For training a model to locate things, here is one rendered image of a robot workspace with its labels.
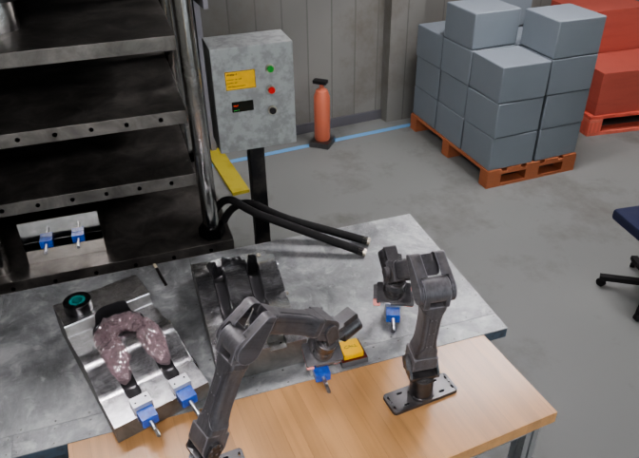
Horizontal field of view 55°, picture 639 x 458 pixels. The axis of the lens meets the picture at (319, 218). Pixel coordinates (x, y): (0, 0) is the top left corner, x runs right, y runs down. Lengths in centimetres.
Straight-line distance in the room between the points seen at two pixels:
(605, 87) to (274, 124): 339
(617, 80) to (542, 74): 119
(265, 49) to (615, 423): 207
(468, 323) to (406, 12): 340
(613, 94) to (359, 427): 410
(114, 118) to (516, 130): 280
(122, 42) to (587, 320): 251
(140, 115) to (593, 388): 222
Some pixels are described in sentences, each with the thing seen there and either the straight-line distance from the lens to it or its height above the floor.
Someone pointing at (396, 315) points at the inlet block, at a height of 84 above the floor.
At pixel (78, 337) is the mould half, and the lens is 194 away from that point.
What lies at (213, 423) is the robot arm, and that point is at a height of 99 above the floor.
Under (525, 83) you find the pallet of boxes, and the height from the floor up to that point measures 73.
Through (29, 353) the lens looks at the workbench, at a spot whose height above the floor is 80.
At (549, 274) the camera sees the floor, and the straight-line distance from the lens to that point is 363.
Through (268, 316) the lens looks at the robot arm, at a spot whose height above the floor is 122.
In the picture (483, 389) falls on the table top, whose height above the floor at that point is 80.
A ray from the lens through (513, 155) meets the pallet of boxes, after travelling 435.
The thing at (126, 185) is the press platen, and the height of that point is 103.
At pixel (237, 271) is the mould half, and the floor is 93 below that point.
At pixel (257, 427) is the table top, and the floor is 80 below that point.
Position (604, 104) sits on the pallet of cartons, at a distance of 531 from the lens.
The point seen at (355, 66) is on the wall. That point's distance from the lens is 504.
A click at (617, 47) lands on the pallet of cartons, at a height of 54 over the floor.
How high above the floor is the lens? 211
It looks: 33 degrees down
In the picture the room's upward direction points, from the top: 1 degrees counter-clockwise
